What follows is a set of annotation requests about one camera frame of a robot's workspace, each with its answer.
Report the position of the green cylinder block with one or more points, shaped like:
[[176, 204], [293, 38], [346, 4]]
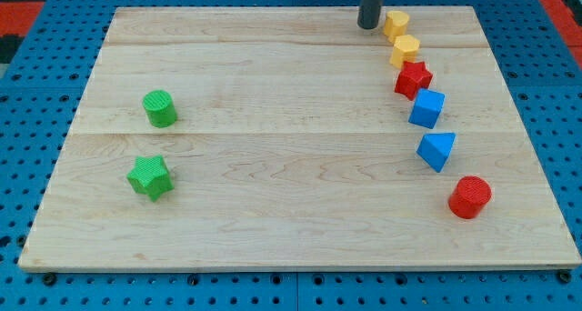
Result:
[[159, 108]]

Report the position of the yellow hexagon block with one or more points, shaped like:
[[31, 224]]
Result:
[[405, 49]]

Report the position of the yellow heart block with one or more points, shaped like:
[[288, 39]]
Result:
[[396, 24]]

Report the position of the light wooden board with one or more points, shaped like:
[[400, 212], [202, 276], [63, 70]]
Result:
[[292, 152]]

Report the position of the red cylinder block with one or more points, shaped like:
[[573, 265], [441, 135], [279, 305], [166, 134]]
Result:
[[470, 196]]

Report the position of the green star block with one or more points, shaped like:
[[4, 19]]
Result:
[[150, 177]]

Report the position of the red star block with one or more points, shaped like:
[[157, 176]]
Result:
[[412, 77]]

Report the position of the blue triangle block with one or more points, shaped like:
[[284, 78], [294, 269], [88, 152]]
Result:
[[435, 149]]

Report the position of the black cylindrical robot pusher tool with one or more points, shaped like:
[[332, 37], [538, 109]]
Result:
[[369, 12]]

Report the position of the blue cube block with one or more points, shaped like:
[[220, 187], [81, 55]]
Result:
[[427, 108]]

